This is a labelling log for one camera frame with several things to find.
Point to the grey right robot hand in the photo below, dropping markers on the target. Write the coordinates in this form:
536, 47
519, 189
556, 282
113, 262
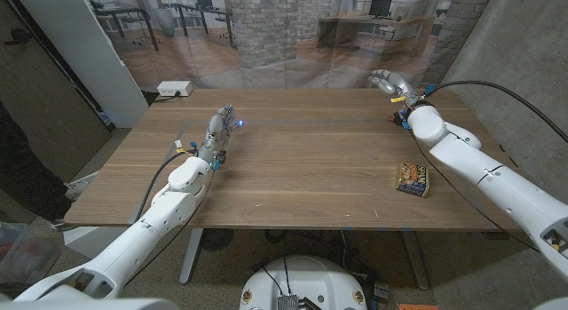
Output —
397, 84

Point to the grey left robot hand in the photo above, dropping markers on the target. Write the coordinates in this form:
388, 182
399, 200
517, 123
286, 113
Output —
215, 134

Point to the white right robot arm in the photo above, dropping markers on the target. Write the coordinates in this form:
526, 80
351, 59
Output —
488, 177

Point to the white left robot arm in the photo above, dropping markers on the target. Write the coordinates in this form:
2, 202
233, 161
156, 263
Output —
142, 234

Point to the white power box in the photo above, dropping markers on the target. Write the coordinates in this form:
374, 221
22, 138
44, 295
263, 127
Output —
174, 88

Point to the snack packet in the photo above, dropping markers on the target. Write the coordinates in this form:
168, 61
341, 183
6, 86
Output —
412, 179

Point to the black round fan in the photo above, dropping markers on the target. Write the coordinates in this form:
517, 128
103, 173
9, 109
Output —
216, 239

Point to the grey table leg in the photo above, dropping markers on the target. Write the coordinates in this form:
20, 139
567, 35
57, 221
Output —
191, 256
416, 261

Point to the white cabinet panel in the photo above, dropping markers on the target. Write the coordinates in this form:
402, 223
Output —
89, 57

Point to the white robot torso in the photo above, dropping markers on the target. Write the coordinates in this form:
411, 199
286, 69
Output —
304, 283

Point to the wooden door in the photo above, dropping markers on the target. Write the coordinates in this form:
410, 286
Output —
44, 101

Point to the person in dark clothes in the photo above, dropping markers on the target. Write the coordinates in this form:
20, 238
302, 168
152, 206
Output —
26, 177

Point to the orange flat item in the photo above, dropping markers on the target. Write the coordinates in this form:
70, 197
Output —
417, 307

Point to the clear plastic bin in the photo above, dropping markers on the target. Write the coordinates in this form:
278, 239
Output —
22, 256

